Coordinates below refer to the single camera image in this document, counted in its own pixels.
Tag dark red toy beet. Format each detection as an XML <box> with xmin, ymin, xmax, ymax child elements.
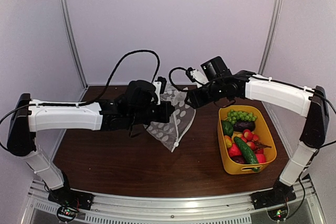
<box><xmin>231</xmin><ymin>156</ymin><xmax>247</xmax><ymax>165</ymax></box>

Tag right aluminium frame post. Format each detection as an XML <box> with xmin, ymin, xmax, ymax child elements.
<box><xmin>258</xmin><ymin>0</ymin><xmax>284</xmax><ymax>74</ymax></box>

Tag green toy pepper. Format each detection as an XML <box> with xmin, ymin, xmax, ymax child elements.
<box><xmin>221</xmin><ymin>120</ymin><xmax>234</xmax><ymax>137</ymax></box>

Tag left aluminium frame post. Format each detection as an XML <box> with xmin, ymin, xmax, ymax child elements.
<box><xmin>60</xmin><ymin>0</ymin><xmax>88</xmax><ymax>89</ymax></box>

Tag green toy cucumber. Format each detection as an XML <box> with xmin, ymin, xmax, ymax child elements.
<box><xmin>234</xmin><ymin>136</ymin><xmax>261</xmax><ymax>173</ymax></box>

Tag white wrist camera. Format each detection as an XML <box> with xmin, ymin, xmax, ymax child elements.
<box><xmin>152</xmin><ymin>77</ymin><xmax>167</xmax><ymax>105</ymax></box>
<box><xmin>186</xmin><ymin>67</ymin><xmax>208</xmax><ymax>88</ymax></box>

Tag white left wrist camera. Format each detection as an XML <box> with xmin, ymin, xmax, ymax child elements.
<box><xmin>152</xmin><ymin>77</ymin><xmax>167</xmax><ymax>105</ymax></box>

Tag black camera cable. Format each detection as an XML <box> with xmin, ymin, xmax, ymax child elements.
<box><xmin>168</xmin><ymin>67</ymin><xmax>208</xmax><ymax>95</ymax></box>
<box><xmin>34</xmin><ymin>49</ymin><xmax>161</xmax><ymax>108</ymax></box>

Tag circuit board with leds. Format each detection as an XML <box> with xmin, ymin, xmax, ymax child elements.
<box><xmin>56</xmin><ymin>206</ymin><xmax>79</xmax><ymax>222</ymax></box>
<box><xmin>267</xmin><ymin>208</ymin><xmax>288</xmax><ymax>221</ymax></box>

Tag purple toy eggplant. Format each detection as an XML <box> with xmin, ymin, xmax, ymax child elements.
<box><xmin>233</xmin><ymin>120</ymin><xmax>256</xmax><ymax>132</ymax></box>

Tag front aluminium rail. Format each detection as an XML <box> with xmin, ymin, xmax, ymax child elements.
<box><xmin>26</xmin><ymin>179</ymin><xmax>323</xmax><ymax>224</ymax></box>

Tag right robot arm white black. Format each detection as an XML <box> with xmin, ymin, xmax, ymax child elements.
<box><xmin>185</xmin><ymin>56</ymin><xmax>329</xmax><ymax>204</ymax></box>

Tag black left camera cable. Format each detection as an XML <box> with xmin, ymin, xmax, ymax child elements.
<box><xmin>34</xmin><ymin>49</ymin><xmax>161</xmax><ymax>108</ymax></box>

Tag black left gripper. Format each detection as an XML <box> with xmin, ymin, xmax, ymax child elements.
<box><xmin>129</xmin><ymin>100</ymin><xmax>175</xmax><ymax>126</ymax></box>

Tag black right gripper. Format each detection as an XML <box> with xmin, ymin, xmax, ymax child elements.
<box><xmin>184</xmin><ymin>81</ymin><xmax>225</xmax><ymax>109</ymax></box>

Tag left circuit board with leds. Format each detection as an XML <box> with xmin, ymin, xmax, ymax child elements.
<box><xmin>56</xmin><ymin>206</ymin><xmax>79</xmax><ymax>222</ymax></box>

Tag aluminium frame post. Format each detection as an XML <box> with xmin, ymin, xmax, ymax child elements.
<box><xmin>258</xmin><ymin>0</ymin><xmax>284</xmax><ymax>74</ymax></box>
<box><xmin>60</xmin><ymin>0</ymin><xmax>88</xmax><ymax>89</ymax></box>

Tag yellow plastic basket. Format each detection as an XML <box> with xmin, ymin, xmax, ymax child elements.
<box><xmin>217</xmin><ymin>105</ymin><xmax>277</xmax><ymax>175</ymax></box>

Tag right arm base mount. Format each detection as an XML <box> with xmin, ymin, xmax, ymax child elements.
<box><xmin>251</xmin><ymin>186</ymin><xmax>297</xmax><ymax>210</ymax></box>

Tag right circuit board with leds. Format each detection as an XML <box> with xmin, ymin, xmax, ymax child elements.
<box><xmin>267</xmin><ymin>208</ymin><xmax>288</xmax><ymax>221</ymax></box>

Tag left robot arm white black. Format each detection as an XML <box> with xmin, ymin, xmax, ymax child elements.
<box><xmin>6</xmin><ymin>80</ymin><xmax>174</xmax><ymax>205</ymax></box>

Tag black right camera cable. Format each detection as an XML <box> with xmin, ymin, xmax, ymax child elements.
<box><xmin>168</xmin><ymin>67</ymin><xmax>208</xmax><ymax>95</ymax></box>

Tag green toy grapes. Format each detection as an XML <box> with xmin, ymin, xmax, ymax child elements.
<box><xmin>226</xmin><ymin>109</ymin><xmax>257</xmax><ymax>124</ymax></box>

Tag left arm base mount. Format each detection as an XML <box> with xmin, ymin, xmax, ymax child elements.
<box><xmin>48</xmin><ymin>187</ymin><xmax>94</xmax><ymax>210</ymax></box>

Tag clear polka dot zip bag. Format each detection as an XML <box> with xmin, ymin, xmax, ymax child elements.
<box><xmin>145</xmin><ymin>84</ymin><xmax>196</xmax><ymax>152</ymax></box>

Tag pink toy fruit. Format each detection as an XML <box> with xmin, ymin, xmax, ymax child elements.
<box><xmin>255</xmin><ymin>153</ymin><xmax>267</xmax><ymax>164</ymax></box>

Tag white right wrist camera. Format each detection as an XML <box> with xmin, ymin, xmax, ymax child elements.
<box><xmin>186</xmin><ymin>67</ymin><xmax>208</xmax><ymax>88</ymax></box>

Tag red toy strawberry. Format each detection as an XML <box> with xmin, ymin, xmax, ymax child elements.
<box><xmin>227</xmin><ymin>143</ymin><xmax>242</xmax><ymax>157</ymax></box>

